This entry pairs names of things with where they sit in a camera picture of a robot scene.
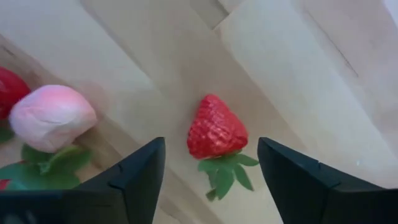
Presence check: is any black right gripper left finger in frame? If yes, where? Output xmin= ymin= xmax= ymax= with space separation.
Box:
xmin=76 ymin=136 xmax=166 ymax=224

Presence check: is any dark red toy cherry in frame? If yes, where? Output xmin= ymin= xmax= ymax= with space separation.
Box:
xmin=0 ymin=66 xmax=31 ymax=121

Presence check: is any pink toy peach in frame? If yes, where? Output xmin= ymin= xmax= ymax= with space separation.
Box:
xmin=8 ymin=84 xmax=98 ymax=154

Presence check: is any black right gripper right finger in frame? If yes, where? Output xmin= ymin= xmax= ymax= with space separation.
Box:
xmin=256 ymin=136 xmax=379 ymax=224

